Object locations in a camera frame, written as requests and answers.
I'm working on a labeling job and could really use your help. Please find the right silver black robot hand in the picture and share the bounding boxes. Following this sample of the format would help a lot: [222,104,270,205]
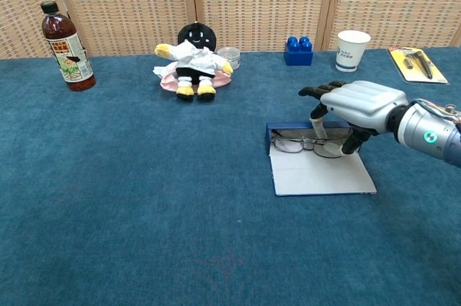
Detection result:
[297,80,410,158]

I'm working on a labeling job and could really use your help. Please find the blue glasses box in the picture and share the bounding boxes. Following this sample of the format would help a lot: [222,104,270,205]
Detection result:
[265,121,378,197]

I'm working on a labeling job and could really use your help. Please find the thin-framed eyeglasses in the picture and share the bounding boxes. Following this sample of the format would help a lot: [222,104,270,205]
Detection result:
[269,131,356,158]

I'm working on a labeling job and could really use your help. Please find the blue building block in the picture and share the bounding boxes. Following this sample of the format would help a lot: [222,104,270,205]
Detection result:
[283,35,314,67]

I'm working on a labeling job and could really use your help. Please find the white paper cup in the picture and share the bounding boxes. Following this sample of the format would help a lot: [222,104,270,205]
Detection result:
[334,30,372,73]

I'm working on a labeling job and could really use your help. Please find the razor in yellow package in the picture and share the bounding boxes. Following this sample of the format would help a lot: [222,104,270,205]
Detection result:
[387,46,449,86]

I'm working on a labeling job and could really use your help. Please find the clear plastic jar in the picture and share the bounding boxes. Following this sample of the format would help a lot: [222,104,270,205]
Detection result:
[217,46,241,69]

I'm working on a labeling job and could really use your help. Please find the black plush doll white coat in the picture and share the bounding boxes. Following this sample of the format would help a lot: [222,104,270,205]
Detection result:
[154,21,234,102]

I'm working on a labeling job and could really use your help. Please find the blue felt table cloth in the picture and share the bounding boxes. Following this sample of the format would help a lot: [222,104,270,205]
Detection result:
[0,46,461,306]

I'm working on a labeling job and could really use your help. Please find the woven wooden folding screen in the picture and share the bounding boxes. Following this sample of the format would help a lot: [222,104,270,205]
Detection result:
[0,0,461,60]

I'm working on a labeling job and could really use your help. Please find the brown sauce bottle with label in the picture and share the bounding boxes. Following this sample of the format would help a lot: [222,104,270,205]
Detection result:
[40,1,97,92]

